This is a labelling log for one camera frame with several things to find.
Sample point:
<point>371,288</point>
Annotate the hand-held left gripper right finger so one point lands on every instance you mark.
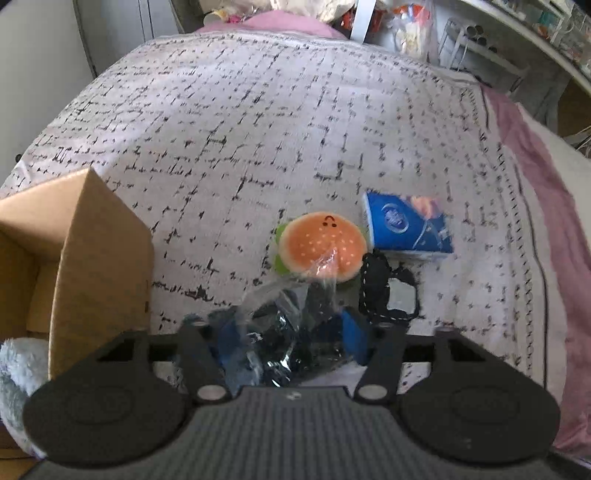
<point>355,337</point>

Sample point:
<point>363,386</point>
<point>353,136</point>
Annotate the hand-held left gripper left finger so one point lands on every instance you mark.
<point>198,355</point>

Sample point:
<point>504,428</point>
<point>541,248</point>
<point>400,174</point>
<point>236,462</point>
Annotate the black lace pouch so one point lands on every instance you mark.
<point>371,277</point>

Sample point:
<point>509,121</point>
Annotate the clear bag with dark cloth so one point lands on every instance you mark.
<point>277,337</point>

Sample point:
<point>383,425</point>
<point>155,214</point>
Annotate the burger plush toy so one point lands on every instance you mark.
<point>318,244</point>

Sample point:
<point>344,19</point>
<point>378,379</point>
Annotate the blue tissue pack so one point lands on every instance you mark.
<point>401,226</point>

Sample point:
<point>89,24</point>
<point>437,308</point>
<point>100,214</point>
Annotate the brown cardboard box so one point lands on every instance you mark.
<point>106,258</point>

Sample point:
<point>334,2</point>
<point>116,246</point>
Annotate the light blue fluffy plush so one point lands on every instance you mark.
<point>18,374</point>

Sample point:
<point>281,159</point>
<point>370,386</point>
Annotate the white black-patterned blanket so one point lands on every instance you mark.
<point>231,138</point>

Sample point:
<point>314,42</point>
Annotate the white quilt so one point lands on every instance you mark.
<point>570,150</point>

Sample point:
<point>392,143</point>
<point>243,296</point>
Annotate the pile of snack packets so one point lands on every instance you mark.
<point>401,27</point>

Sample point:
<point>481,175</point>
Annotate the grey door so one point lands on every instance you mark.
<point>138,27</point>

